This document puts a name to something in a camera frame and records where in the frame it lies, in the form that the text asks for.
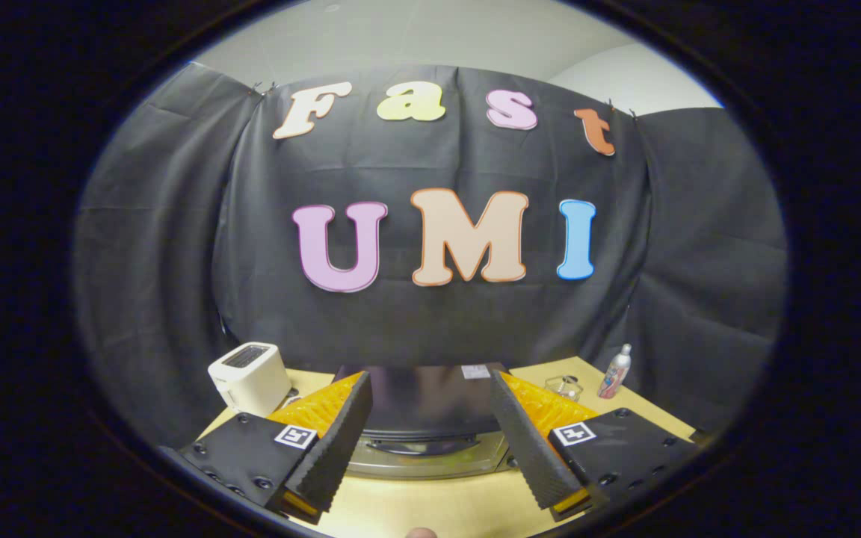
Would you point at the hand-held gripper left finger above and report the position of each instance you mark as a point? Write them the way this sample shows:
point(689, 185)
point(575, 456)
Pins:
point(333, 441)

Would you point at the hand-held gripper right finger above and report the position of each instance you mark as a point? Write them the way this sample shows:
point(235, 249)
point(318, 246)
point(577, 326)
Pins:
point(524, 441)

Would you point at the black toaster oven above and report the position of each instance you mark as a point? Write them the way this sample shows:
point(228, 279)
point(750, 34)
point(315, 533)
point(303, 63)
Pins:
point(430, 403)

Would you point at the white toaster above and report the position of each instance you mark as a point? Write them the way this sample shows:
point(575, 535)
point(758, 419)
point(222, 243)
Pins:
point(251, 381)

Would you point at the white spray bottle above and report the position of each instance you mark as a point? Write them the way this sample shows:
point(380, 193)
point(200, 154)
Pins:
point(616, 373)

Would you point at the black backdrop cloth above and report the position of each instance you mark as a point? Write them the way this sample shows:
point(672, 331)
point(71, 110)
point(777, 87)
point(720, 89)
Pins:
point(438, 321)

